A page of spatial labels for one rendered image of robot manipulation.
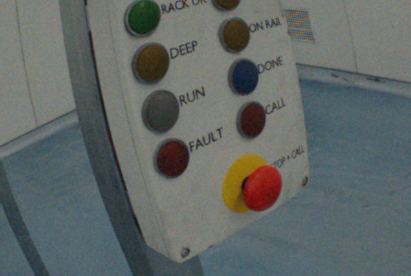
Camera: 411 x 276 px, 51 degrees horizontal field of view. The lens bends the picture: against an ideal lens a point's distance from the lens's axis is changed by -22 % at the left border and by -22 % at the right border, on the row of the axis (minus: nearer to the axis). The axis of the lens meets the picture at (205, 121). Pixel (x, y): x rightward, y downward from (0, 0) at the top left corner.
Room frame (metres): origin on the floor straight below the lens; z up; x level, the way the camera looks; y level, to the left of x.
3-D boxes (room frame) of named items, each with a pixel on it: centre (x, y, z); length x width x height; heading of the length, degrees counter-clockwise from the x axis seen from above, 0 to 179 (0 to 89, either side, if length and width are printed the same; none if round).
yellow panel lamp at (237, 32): (0.41, -0.04, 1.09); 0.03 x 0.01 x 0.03; 126
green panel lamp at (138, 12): (0.36, 0.03, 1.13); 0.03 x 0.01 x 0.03; 126
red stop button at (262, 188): (0.40, -0.03, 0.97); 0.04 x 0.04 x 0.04; 36
